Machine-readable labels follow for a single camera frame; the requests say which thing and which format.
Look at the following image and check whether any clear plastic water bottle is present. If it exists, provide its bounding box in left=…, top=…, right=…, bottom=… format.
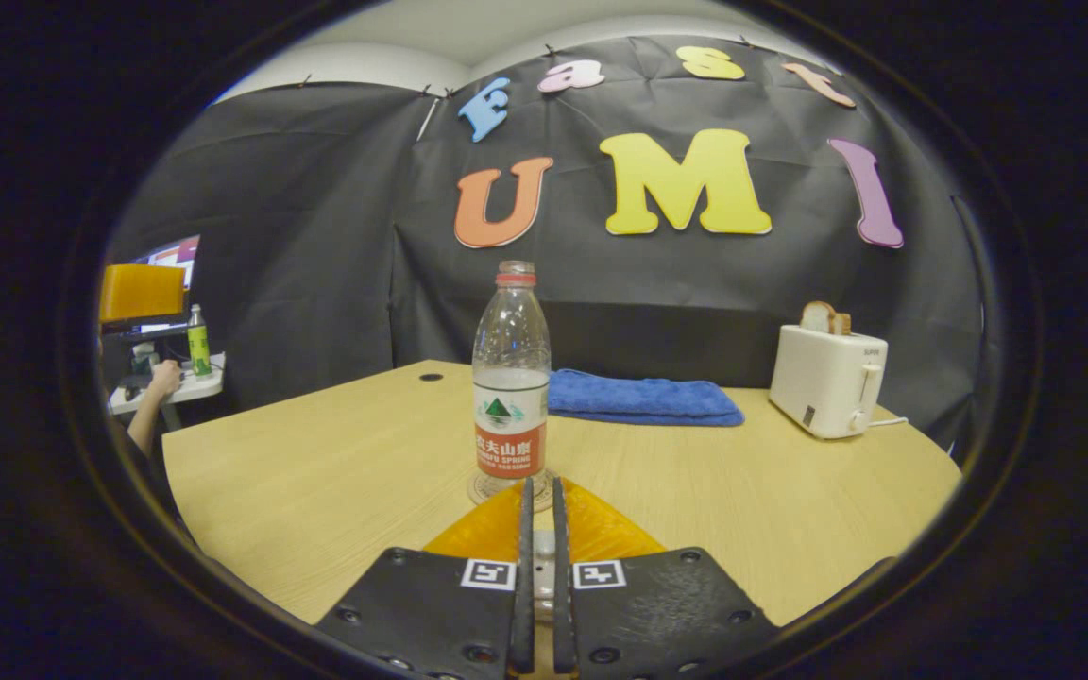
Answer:
left=471, top=261, right=553, bottom=481

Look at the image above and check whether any blue folded towel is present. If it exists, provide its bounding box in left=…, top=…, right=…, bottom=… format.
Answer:
left=547, top=368, right=746, bottom=428

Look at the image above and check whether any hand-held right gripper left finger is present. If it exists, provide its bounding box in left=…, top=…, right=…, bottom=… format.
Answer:
left=313, top=477, right=537, bottom=680

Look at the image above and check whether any green drink bottle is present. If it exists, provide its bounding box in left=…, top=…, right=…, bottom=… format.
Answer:
left=186, top=303, right=213, bottom=379

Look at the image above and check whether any small white table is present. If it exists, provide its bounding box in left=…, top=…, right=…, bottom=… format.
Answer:
left=108, top=352, right=226, bottom=417

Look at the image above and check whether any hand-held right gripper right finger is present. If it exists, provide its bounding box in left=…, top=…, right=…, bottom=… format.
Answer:
left=552, top=477, right=781, bottom=680

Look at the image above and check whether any black backdrop cloth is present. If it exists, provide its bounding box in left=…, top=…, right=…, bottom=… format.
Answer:
left=105, top=33, right=1003, bottom=454

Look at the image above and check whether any computer monitor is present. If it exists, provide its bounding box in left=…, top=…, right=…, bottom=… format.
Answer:
left=128, top=234, right=202, bottom=289

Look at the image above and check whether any white toaster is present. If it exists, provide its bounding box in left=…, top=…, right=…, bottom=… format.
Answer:
left=769, top=324, right=890, bottom=440

